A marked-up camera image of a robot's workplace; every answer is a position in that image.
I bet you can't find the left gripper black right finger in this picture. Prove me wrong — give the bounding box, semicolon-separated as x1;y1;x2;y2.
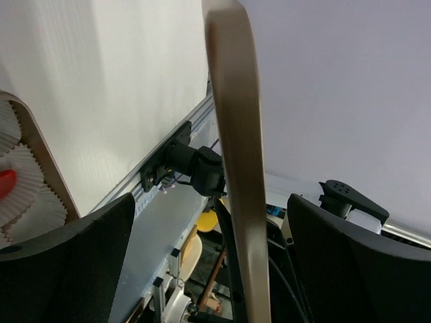
287;194;430;322

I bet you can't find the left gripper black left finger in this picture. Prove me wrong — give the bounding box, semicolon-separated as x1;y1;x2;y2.
1;193;135;322

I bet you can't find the red chocolate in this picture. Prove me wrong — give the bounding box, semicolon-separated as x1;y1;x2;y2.
0;169;18;199

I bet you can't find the gold tin lid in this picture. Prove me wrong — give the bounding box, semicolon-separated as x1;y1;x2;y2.
203;1;271;322

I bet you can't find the white paper cup bottom right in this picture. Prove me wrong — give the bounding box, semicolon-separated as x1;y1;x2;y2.
1;184;67;248

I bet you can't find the white paper cup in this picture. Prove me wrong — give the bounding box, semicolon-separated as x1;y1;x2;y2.
1;184;67;248
1;144;44;226
0;100;22;156

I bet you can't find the gold square tin box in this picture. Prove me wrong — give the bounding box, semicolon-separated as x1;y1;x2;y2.
1;90;80;223

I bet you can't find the white paper cup middle right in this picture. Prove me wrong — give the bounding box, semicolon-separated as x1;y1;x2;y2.
1;144;44;226

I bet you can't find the white paper cup top right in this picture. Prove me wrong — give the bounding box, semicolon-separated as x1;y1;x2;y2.
0;100;22;156

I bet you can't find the aluminium rail front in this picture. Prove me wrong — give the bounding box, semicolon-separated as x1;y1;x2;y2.
94;94;217;212

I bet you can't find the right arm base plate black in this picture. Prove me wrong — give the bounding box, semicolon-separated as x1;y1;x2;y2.
139;120;192;192

